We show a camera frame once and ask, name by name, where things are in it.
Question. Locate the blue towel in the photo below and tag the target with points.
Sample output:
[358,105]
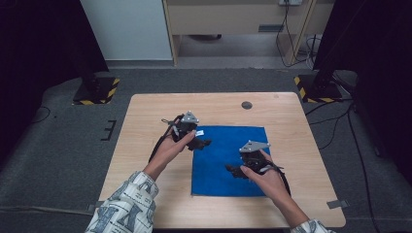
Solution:
[220,168]

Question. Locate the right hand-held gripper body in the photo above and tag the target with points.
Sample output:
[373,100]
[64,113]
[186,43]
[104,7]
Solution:
[254,157]

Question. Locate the black curtain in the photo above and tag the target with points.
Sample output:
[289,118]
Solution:
[39,48]
[372,48]

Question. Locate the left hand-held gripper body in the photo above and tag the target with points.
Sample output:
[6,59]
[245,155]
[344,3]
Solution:
[183,127]

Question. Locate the dark round base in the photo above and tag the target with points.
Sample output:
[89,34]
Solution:
[204,37]

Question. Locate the white cabinet panel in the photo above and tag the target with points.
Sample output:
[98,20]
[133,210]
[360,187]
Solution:
[129,29]

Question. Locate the black yellow-striped stand base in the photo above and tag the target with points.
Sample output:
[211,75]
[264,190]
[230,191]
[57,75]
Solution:
[97,92]
[319,90]

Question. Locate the light wooden desk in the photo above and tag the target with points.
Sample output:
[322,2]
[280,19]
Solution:
[226,17]

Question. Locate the white power strip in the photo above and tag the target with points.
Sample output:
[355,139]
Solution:
[290,2]

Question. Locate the person's right hand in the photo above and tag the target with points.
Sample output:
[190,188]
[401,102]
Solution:
[270,184]

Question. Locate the person's left hand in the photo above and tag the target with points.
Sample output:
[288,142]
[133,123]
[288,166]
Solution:
[166,153]

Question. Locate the grey tape piece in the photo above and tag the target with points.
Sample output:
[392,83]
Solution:
[336,204]
[92,207]

